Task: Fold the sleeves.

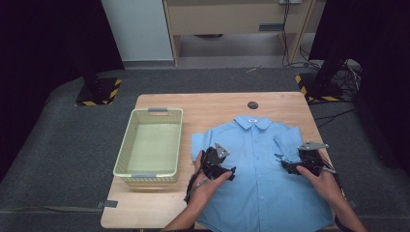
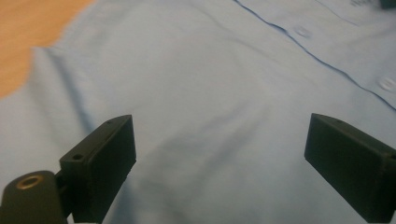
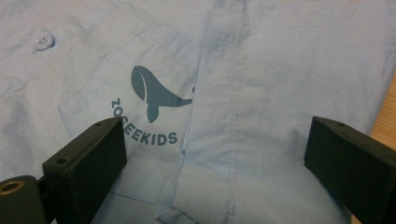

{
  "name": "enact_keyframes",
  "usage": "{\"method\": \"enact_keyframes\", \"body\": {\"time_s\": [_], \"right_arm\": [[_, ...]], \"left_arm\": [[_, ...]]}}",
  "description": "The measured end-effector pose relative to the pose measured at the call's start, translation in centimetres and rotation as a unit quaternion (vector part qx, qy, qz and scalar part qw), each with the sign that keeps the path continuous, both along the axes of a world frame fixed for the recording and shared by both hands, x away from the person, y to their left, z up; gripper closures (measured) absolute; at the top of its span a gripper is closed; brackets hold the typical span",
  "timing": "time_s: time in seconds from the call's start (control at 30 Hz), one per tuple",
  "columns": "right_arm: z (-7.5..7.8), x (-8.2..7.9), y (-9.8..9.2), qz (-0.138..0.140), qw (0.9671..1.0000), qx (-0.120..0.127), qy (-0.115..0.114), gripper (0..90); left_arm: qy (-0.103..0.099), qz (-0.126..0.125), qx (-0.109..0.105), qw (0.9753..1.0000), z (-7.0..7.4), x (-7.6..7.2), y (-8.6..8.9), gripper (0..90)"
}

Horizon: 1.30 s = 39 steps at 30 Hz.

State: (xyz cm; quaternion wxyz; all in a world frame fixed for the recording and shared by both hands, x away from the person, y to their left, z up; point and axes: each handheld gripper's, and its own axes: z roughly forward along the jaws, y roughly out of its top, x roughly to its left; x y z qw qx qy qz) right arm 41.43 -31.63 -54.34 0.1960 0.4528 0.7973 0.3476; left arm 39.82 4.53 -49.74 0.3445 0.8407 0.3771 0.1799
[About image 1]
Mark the dark round table grommet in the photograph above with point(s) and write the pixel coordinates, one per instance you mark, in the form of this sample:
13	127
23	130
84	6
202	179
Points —
252	105

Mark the light blue shirt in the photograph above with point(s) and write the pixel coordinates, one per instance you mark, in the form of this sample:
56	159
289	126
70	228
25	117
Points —
261	180

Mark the small metal piece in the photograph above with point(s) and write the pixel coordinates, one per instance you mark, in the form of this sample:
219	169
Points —
253	69

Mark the person's left hand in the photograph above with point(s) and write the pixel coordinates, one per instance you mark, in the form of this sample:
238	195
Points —
203	193

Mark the pale green plastic basket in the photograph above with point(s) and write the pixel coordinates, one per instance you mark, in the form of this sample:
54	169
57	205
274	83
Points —
151	145

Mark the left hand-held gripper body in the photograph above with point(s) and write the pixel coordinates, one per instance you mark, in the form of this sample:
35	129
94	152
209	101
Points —
212	161

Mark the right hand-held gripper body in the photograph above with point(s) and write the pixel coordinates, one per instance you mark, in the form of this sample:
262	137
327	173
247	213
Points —
311	159

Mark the beige wooden desk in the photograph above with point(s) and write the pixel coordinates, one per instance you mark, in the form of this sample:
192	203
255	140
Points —
225	19

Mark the grey power strip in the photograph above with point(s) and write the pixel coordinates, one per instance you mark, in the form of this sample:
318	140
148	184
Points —
290	1

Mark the white cabinet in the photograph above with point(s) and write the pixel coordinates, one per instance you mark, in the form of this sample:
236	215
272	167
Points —
138	29

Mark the grey tape piece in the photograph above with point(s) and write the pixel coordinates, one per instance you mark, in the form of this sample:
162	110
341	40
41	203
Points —
353	203
109	204

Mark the black stand with striped base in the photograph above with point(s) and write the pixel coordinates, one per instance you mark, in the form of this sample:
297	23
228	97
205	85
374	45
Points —
322	87
96	92

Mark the person's right hand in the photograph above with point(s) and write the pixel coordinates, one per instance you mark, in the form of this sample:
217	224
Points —
327	188

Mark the black curtain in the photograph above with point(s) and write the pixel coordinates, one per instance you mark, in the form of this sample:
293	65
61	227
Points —
48	48
377	64

